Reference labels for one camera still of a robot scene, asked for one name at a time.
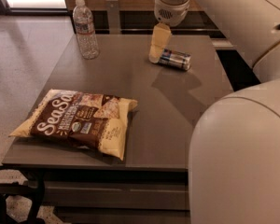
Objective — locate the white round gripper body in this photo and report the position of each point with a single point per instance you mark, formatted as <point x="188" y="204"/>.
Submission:
<point x="174" y="13"/>

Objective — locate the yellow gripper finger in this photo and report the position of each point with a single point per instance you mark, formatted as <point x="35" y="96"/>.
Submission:
<point x="160" y="39"/>

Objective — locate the red bull can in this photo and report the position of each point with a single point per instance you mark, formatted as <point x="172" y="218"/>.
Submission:
<point x="175" y="59"/>

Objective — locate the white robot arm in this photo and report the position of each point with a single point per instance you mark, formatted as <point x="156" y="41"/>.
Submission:
<point x="234" y="152"/>

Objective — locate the clear plastic water bottle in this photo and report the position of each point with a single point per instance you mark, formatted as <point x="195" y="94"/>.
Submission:
<point x="85" y="30"/>

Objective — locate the brown sea salt chips bag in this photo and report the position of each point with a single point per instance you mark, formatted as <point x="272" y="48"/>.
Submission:
<point x="83" y="120"/>

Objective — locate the black chair base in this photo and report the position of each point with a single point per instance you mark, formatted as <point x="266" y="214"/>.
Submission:
<point x="35" y="194"/>

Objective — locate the left metal wall bracket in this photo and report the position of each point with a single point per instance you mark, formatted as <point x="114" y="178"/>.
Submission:
<point x="113" y="16"/>

